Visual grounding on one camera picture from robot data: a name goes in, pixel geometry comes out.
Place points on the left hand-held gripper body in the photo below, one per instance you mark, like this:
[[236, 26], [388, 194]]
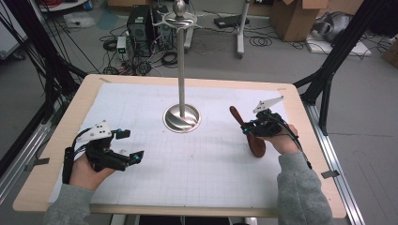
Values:
[[103, 154]]

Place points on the black frame strut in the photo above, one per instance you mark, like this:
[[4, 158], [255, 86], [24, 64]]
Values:
[[331, 62]]

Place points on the grey metal bracket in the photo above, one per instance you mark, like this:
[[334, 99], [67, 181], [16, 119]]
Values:
[[39, 163], [330, 174]]

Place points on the white flat board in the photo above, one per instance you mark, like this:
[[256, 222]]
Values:
[[353, 50]]

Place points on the clear plastic bag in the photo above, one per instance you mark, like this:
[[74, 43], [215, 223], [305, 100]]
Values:
[[79, 20]]

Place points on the brown wooden spoon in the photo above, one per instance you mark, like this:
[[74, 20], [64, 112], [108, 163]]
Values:
[[256, 146]]

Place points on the white grid mat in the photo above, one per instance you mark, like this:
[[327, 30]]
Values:
[[194, 178]]

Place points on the aluminium rail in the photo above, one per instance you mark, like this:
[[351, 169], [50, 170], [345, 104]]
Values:
[[331, 156], [18, 162]]

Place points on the black computer tower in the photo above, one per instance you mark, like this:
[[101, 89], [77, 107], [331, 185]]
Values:
[[162, 34], [139, 31]]

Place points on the silver metal hanging stand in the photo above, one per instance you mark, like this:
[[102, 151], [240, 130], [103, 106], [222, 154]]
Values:
[[181, 78]]

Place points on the person's left hand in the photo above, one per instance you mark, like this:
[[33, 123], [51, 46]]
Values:
[[84, 176]]

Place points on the grey round appliance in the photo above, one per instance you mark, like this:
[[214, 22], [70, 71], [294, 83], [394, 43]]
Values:
[[334, 26]]

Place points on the white stand leg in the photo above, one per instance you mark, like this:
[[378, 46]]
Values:
[[241, 37]]

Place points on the small white power device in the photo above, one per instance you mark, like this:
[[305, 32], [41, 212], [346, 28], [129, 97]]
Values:
[[121, 47]]

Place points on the person's right hand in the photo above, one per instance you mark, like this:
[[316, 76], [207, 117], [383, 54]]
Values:
[[286, 142]]

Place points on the black flat device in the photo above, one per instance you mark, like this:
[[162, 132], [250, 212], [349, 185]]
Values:
[[228, 21]]

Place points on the small cardboard box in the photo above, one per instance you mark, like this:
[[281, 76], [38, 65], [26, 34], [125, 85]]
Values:
[[391, 54]]

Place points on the large open cardboard box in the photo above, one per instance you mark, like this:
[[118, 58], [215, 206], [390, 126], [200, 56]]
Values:
[[294, 22]]

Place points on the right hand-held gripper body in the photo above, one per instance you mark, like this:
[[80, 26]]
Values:
[[269, 126]]

